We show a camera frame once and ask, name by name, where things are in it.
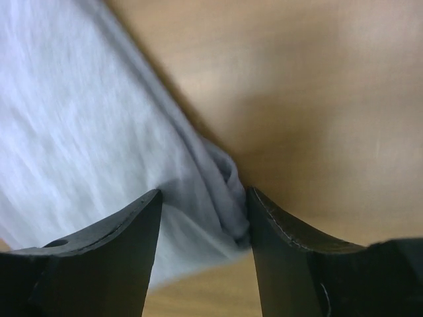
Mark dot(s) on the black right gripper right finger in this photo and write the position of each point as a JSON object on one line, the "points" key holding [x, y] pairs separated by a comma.
{"points": [[302, 271]]}

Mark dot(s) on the grey tank top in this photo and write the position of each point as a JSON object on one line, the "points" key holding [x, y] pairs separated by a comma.
{"points": [[87, 127]]}

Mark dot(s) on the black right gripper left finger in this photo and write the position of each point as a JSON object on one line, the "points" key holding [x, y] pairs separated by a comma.
{"points": [[101, 270]]}

